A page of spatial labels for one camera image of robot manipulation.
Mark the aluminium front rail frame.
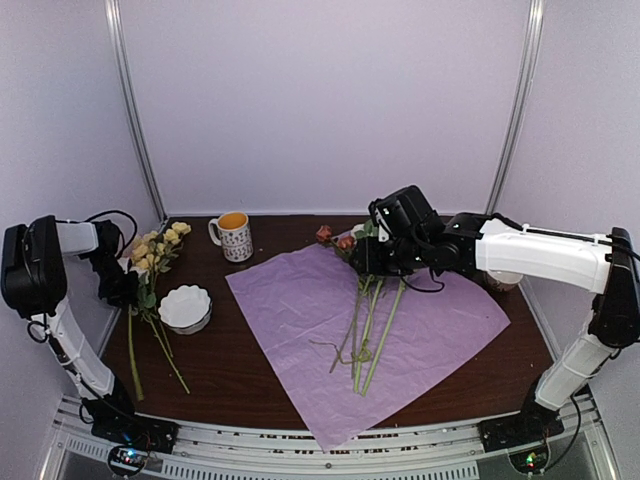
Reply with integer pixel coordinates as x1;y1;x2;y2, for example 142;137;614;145
39;389;621;480

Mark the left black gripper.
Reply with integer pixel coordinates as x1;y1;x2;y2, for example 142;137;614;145
90;253;139;308

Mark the white scalloped bowl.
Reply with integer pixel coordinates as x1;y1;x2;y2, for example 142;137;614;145
158;285;212;335

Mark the small white floral cup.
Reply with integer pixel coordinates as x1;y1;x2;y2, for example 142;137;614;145
483;271;524;292

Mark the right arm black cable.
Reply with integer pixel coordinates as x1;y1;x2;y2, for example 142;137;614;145
564;234;640;446

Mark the aluminium corner post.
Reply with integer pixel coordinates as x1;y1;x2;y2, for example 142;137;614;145
104;0;168;222
485;0;546;214

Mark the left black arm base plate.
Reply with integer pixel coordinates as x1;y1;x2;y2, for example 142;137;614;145
91;416;179;454

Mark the pale yellow fake flower bunch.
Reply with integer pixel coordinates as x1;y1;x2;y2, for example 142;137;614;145
127;222;192;401

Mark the purple wrapping paper sheet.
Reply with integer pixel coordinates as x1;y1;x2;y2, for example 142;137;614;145
227;245;509;451

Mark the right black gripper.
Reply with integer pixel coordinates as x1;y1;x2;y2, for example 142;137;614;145
350;236;430;276

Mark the left aluminium corner post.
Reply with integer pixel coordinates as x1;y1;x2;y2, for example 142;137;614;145
104;0;168;222

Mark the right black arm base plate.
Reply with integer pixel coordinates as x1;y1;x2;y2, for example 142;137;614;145
478;413;564;453

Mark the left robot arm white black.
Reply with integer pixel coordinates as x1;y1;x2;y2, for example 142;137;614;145
1;215;144;444

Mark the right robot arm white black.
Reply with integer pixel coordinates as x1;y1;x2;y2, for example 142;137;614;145
351;213;639;442

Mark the white floral mug yellow inside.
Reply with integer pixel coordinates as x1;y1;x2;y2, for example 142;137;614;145
208;211;254;263

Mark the right aluminium corner post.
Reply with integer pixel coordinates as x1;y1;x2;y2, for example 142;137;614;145
485;0;546;214

